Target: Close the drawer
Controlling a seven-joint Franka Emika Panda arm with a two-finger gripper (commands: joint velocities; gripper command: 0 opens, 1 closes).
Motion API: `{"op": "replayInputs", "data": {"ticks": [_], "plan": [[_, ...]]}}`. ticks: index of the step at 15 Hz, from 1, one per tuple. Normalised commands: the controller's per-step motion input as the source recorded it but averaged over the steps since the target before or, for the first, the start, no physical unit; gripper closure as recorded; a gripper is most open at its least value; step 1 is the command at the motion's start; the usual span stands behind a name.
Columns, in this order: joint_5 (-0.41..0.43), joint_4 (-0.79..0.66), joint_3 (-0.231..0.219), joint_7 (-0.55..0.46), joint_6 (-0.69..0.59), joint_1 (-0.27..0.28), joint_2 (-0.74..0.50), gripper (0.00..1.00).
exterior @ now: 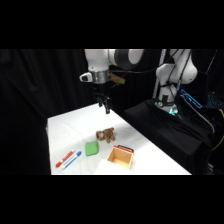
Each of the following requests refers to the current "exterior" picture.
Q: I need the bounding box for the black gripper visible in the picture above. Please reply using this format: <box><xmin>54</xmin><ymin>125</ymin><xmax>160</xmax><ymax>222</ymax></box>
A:
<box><xmin>94</xmin><ymin>82</ymin><xmax>112</xmax><ymax>115</ymax></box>

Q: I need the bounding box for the pale wooden drawer case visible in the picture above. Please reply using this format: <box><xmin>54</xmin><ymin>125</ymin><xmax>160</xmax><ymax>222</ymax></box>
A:
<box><xmin>93</xmin><ymin>159</ymin><xmax>133</xmax><ymax>176</ymax></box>

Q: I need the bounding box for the brown plush toy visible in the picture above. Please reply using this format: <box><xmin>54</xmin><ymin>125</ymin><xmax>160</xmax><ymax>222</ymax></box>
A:
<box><xmin>95</xmin><ymin>127</ymin><xmax>117</xmax><ymax>144</ymax></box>

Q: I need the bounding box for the green sponge block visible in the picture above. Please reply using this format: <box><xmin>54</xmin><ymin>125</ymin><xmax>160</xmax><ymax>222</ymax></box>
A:
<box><xmin>84</xmin><ymin>140</ymin><xmax>100</xmax><ymax>157</ymax></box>

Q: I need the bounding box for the black draped robot stand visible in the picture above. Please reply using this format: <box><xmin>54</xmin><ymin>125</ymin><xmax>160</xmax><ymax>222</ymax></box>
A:
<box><xmin>123</xmin><ymin>99</ymin><xmax>214</xmax><ymax>176</ymax></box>

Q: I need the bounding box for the blue marker pen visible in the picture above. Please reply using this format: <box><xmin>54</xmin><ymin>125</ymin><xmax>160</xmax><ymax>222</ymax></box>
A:
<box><xmin>60</xmin><ymin>151</ymin><xmax>82</xmax><ymax>171</ymax></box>

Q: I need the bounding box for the red marker pen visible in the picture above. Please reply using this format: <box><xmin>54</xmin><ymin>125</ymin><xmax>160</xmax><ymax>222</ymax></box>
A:
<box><xmin>55</xmin><ymin>149</ymin><xmax>76</xmax><ymax>169</ymax></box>

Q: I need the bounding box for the black curtain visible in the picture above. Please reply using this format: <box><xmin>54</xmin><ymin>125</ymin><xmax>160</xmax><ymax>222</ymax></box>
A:
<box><xmin>0</xmin><ymin>49</ymin><xmax>224</xmax><ymax>176</ymax></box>

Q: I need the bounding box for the teal lit keyboard device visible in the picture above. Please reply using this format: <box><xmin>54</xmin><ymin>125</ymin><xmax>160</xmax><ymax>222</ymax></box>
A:
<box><xmin>207</xmin><ymin>94</ymin><xmax>224</xmax><ymax>108</ymax></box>

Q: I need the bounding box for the brown wrist mount bracket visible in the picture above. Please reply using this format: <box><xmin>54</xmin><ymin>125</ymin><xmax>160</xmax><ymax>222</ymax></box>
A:
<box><xmin>107</xmin><ymin>73</ymin><xmax>127</xmax><ymax>85</ymax></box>

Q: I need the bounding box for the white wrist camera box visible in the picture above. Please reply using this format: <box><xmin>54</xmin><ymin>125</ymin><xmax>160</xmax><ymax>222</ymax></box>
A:
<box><xmin>79</xmin><ymin>72</ymin><xmax>93</xmax><ymax>83</ymax></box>

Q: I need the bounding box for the blue glowing frame device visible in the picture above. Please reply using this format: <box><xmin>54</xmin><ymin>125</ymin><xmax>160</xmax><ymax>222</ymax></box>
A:
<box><xmin>180</xmin><ymin>89</ymin><xmax>203</xmax><ymax>110</ymax></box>

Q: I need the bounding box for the yellow cable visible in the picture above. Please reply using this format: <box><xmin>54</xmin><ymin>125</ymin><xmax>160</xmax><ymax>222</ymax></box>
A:
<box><xmin>211</xmin><ymin>108</ymin><xmax>224</xmax><ymax>152</ymax></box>

